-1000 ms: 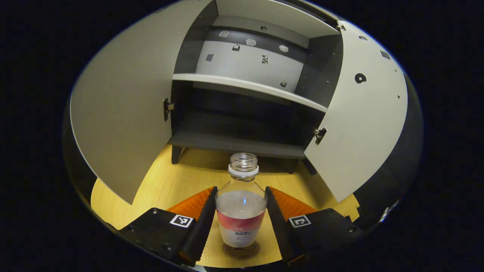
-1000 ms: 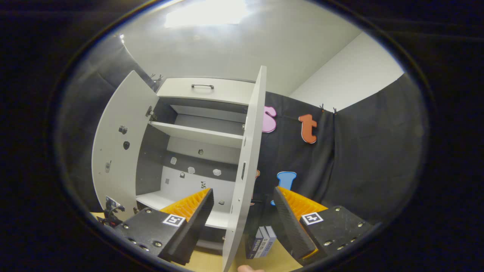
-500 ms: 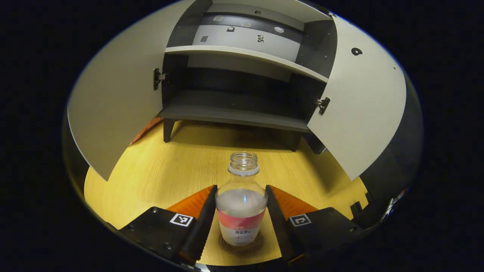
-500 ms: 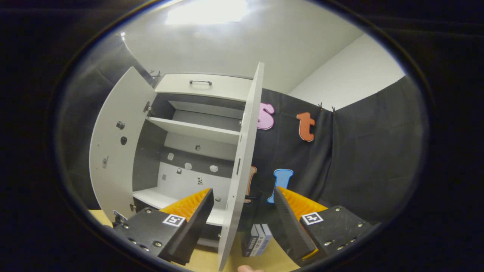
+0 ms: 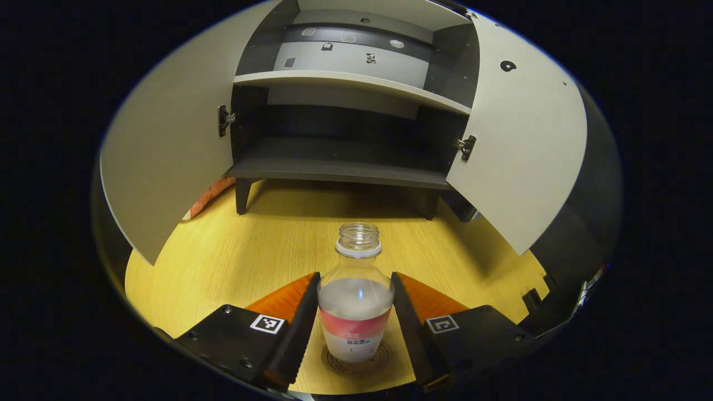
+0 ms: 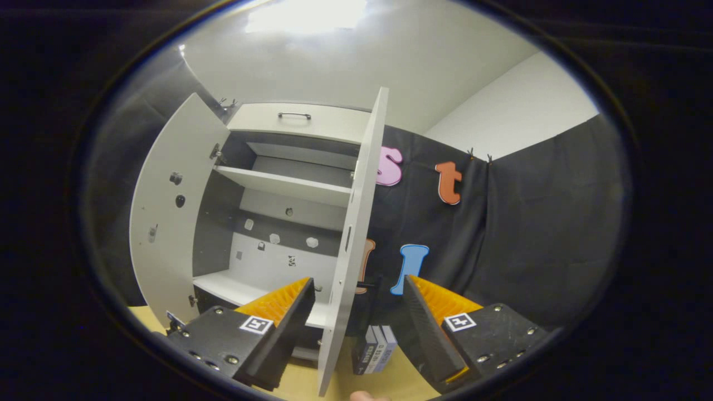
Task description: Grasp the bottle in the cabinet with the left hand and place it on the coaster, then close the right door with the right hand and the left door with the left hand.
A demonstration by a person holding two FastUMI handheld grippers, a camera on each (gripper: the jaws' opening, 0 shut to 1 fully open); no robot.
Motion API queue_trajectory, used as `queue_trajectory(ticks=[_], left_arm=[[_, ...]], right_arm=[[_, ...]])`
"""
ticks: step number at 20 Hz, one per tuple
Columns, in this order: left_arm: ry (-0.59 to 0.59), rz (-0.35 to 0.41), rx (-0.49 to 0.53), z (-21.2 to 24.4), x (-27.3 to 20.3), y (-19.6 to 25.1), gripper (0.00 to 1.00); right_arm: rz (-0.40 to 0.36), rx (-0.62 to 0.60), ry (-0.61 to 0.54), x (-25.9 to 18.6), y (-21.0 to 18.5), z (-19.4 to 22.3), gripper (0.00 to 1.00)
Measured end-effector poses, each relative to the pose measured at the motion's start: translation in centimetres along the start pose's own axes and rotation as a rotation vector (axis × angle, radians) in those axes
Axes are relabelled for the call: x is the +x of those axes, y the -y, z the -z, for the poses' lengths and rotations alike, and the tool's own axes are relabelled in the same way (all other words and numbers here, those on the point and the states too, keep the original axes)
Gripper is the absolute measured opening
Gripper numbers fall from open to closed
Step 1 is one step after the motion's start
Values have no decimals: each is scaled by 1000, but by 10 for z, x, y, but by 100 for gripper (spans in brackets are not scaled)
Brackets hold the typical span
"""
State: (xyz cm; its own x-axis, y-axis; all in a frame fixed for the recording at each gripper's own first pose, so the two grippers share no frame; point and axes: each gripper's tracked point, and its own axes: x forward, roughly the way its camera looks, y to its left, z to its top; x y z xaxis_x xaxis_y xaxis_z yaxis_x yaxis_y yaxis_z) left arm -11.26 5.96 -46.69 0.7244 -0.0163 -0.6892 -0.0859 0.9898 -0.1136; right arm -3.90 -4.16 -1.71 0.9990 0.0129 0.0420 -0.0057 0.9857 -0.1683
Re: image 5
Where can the black backdrop cloth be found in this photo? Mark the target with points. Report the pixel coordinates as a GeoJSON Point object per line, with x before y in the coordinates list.
{"type": "Point", "coordinates": [596, 211]}

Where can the white cabinet door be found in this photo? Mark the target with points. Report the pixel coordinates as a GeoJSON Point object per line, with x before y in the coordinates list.
{"type": "Point", "coordinates": [167, 139]}
{"type": "Point", "coordinates": [523, 139]}

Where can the white and grey cabinet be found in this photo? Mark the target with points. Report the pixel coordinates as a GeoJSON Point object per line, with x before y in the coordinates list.
{"type": "Point", "coordinates": [345, 161]}

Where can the clear bottle with pink label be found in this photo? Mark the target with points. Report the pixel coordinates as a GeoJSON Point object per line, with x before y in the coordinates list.
{"type": "Point", "coordinates": [356, 301]}

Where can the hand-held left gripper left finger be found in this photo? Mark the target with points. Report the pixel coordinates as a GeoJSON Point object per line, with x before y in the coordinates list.
{"type": "Point", "coordinates": [295, 345]}

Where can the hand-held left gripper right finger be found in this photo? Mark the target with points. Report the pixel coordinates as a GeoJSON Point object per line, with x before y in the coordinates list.
{"type": "Point", "coordinates": [418, 345]}

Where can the round brown coaster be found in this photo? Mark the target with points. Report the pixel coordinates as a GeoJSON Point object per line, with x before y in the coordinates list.
{"type": "Point", "coordinates": [356, 369]}

